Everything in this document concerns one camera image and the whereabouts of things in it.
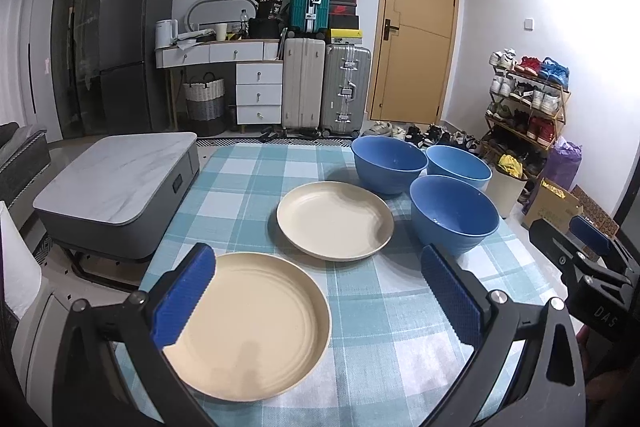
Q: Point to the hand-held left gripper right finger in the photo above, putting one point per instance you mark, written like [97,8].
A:
[450,297]

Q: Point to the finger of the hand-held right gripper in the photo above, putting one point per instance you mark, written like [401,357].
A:
[550,239]
[592,237]

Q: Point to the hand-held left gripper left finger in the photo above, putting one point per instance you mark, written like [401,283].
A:
[182,302]

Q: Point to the cream round plate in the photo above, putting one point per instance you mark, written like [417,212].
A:
[335,219]
[260,332]

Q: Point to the blue bowl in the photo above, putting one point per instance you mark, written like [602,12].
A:
[452,207]
[387,157]
[457,164]

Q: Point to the person's right hand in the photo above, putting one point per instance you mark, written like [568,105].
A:
[612,387]

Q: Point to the brown cardboard box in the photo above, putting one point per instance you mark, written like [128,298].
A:
[550,212]

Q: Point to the brown patterned bag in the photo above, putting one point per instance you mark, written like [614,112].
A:
[597,207]

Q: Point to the cream trash bin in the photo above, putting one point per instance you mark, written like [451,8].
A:
[505,194]

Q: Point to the purple bag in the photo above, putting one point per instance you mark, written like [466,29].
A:
[565,164]

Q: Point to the yellow bag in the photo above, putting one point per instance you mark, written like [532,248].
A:
[510,164]

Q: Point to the teal checked tablecloth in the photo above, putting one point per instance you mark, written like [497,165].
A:
[250,187]

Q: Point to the wooden shoe rack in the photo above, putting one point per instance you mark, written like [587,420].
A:
[564,99]

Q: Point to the marble top coffee table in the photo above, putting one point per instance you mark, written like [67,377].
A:
[115,177]

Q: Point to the shoe rack with shoes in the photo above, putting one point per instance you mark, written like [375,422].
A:
[530,97]

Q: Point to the scattered group of shoes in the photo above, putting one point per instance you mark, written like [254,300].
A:
[425,134]

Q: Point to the white sheet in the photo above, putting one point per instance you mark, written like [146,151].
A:
[17,257]

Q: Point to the woven laundry basket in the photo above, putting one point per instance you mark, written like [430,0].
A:
[205,102]

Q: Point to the grey sofa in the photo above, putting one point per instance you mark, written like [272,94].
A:
[20,167]

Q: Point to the wooden door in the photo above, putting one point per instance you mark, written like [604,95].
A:
[415,57]

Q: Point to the white vanity desk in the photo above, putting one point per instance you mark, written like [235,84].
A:
[250,82]

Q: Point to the silver suitcase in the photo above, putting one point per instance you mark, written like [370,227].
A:
[345,92]

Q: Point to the beige suitcase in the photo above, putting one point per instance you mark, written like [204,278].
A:
[302,82]

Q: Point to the white kettle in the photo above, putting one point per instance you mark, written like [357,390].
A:
[166,34]

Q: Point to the white cup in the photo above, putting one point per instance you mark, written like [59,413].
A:
[221,32]

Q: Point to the grey refrigerator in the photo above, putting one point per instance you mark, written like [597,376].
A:
[130,32]

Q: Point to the black yellow shoe box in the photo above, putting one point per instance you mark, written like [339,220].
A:
[345,36]

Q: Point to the clear bottle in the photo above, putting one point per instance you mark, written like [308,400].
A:
[243,24]

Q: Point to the white curtain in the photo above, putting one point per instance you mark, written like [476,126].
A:
[15,72]

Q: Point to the black bag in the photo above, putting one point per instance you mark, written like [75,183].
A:
[267,24]

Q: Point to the dark glass cabinet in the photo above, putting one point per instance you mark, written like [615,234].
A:
[75,32]

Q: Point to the oval mirror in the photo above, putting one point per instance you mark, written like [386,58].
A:
[220,9]

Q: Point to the black red shoe box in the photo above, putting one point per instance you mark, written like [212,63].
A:
[345,10]

